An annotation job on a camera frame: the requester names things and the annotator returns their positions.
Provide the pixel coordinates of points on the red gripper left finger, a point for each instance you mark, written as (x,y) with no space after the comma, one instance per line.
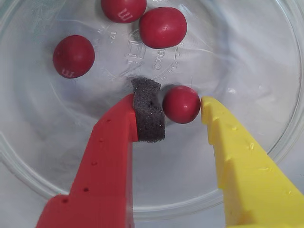
(102,171)

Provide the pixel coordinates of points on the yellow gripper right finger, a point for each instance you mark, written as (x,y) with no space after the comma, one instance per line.
(249,178)

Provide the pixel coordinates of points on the red candy pill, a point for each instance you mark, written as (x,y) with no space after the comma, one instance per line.
(181,104)
(162,27)
(123,9)
(73,57)

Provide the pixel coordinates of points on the clear glass bowl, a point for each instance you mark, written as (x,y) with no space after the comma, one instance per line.
(59,130)

